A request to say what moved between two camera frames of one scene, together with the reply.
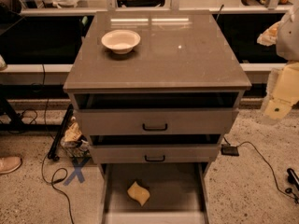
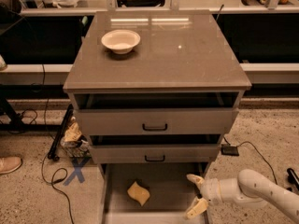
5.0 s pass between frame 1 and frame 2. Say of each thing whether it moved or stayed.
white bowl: stayed
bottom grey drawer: stayed
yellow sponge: stayed
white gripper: moved
